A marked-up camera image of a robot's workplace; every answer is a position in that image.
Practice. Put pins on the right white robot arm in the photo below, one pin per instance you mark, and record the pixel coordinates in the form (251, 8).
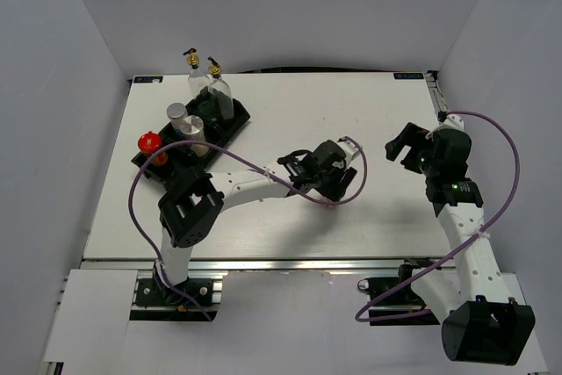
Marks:
(481, 321)

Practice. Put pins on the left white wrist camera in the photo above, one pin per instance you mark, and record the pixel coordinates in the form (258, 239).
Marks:
(350, 150)

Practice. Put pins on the small jar white label lid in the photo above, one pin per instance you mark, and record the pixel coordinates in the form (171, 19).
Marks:
(193, 130)

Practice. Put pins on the white spice jar silver lid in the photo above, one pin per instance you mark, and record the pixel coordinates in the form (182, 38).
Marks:
(176, 113)

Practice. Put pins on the glass bottle dark sauce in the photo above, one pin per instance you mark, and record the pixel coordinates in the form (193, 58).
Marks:
(220, 90)

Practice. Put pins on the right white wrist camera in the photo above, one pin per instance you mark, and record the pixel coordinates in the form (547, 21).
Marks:
(449, 121)

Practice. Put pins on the blue table label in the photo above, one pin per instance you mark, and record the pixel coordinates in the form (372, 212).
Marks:
(147, 79)
(405, 76)

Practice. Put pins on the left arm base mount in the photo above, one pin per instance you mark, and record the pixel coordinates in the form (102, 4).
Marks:
(154, 301)

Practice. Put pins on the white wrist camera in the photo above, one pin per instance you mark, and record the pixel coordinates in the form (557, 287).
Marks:
(350, 150)
(449, 121)

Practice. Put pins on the black compartment tray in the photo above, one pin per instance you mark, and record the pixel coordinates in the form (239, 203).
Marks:
(167, 154)

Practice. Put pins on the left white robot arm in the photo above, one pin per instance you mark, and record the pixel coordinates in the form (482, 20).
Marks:
(191, 205)

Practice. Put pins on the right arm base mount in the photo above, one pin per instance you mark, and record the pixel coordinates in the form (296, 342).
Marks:
(401, 308)

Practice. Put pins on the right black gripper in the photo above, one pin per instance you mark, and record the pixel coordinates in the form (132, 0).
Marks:
(412, 136)

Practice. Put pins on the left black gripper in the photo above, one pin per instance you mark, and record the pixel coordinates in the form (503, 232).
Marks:
(335, 190)

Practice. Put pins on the red lid sauce jar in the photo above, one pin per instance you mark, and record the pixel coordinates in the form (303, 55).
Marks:
(148, 144)

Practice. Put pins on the right blue table label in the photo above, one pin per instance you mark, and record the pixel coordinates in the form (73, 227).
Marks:
(405, 76)

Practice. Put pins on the left blue table label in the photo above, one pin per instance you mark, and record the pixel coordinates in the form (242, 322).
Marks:
(147, 79)

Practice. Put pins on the clear glass oil bottle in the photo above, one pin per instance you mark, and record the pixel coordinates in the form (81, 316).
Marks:
(198, 80)

